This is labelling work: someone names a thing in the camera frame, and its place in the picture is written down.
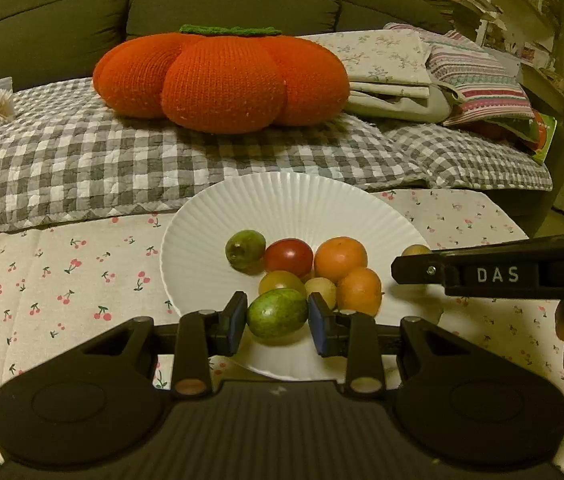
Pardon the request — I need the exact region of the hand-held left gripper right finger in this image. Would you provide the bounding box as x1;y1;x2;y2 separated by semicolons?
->
308;292;468;395

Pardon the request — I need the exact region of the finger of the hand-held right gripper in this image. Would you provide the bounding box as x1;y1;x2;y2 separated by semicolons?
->
391;252;450;287

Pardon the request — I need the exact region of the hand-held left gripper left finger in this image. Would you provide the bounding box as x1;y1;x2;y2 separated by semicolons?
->
84;291;249;398

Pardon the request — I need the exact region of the pale yellow tomato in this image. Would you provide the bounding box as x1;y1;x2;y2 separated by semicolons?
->
305;277;337;310

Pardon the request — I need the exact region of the green tomato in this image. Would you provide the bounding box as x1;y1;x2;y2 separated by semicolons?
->
225;229;267;269
247;288;310;345

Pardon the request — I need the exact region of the olive yellow tomato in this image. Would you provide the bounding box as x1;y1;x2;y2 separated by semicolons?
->
258;270;303;297

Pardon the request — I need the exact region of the large orange tomato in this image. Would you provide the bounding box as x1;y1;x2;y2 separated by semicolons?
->
314;236;368;284

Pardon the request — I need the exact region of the red tomato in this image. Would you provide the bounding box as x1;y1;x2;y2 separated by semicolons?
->
264;238;314;278

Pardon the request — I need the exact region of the white ribbed plate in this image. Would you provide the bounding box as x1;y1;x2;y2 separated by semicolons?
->
161;171;433;380

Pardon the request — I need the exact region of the green printed packet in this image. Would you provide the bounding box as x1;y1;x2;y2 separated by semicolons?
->
482;110;558;166

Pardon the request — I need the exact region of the cherry print tablecloth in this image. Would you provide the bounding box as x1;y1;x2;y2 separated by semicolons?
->
0;187;564;478

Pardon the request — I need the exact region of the striped pillow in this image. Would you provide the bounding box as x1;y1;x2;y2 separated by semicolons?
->
384;22;536;128

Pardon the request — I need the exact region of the folded floral cloth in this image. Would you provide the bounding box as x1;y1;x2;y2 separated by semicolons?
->
302;29;454;124

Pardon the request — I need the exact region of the grey checked blanket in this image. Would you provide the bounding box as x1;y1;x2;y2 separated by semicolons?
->
0;77;555;234

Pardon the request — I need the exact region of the orange knitted persimmon cushion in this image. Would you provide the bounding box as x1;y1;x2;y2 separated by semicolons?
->
93;24;351;135

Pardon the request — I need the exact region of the wooden bookshelf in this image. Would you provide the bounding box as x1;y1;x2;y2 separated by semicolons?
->
492;0;564;117

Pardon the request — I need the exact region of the stack of papers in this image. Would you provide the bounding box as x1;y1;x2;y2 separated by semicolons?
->
417;0;504;32

